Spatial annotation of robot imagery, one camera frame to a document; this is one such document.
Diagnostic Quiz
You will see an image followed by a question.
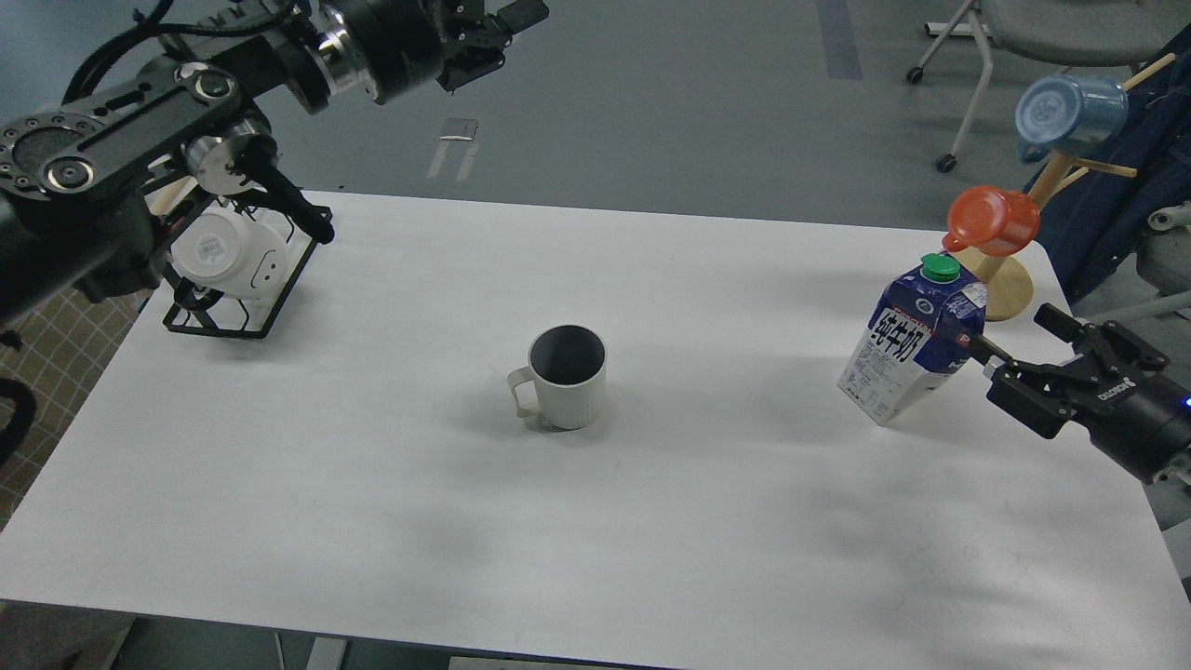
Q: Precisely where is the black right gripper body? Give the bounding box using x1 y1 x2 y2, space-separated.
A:
985 321 1190 483

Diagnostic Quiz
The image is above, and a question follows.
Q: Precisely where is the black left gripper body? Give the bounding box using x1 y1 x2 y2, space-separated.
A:
322 1 509 105

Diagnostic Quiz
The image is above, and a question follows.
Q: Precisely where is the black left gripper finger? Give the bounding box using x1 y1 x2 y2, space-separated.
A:
493 0 550 38

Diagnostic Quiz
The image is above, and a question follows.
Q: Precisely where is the blue milk carton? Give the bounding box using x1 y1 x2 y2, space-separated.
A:
837 251 989 425

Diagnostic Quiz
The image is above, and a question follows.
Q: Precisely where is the white ribbed mug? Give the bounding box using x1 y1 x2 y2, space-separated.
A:
506 324 607 430

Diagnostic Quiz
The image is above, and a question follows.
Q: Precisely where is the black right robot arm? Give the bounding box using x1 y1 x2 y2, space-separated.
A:
969 302 1190 486

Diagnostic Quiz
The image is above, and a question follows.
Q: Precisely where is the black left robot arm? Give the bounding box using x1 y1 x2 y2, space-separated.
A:
1 1 550 349

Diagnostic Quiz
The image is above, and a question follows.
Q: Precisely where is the wooden cup tree stand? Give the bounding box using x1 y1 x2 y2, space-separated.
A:
952 52 1177 323

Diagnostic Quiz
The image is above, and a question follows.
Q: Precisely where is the orange plastic cup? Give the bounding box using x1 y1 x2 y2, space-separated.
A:
942 184 1041 258

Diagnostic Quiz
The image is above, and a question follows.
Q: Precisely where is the light blue plastic cup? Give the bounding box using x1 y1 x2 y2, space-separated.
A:
1015 74 1129 165

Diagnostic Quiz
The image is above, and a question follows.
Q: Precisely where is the white cup on rack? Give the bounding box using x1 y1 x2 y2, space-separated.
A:
170 207 289 300

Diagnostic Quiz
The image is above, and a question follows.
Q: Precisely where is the dark blue fabric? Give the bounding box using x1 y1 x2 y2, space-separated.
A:
1033 23 1191 303

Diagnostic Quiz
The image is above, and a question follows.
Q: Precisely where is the grey office chair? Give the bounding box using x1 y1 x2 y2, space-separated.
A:
905 1 1170 174

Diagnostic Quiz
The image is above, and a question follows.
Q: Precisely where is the beige checkered cloth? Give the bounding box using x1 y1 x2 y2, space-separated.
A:
1 288 152 525

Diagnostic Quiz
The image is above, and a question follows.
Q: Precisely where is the black wire cup rack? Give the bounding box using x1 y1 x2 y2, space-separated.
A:
162 187 319 340

